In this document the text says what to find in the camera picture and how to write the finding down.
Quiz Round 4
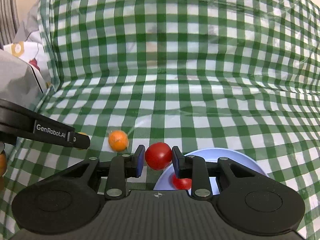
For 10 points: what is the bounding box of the red tomato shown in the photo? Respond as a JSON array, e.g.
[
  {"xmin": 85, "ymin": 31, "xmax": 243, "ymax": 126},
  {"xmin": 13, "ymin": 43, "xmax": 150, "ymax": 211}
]
[
  {"xmin": 145, "ymin": 142, "xmax": 172, "ymax": 171},
  {"xmin": 171, "ymin": 174, "xmax": 192, "ymax": 190}
]

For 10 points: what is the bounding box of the blue round plate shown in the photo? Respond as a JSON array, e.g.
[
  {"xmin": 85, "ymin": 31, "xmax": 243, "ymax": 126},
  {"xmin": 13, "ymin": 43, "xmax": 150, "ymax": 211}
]
[{"xmin": 153, "ymin": 148, "xmax": 267, "ymax": 193}]

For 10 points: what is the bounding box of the grey patterned pillow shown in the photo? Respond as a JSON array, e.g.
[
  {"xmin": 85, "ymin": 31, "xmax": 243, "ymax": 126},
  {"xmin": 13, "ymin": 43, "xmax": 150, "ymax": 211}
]
[{"xmin": 1, "ymin": 2, "xmax": 54, "ymax": 112}]

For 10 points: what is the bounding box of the person's left hand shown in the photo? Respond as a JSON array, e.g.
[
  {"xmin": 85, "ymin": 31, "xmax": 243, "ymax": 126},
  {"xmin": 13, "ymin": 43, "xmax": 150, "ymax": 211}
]
[{"xmin": 0, "ymin": 142, "xmax": 7, "ymax": 191}]

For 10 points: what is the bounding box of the green white checkered cloth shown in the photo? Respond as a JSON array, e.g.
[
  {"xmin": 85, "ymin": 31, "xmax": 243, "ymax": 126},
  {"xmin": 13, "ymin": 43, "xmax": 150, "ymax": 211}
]
[{"xmin": 1, "ymin": 0, "xmax": 319, "ymax": 239}]

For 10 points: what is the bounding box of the orange top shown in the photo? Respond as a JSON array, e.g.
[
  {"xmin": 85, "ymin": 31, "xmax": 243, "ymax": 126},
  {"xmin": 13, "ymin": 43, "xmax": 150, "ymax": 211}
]
[{"xmin": 108, "ymin": 130, "xmax": 129, "ymax": 152}]

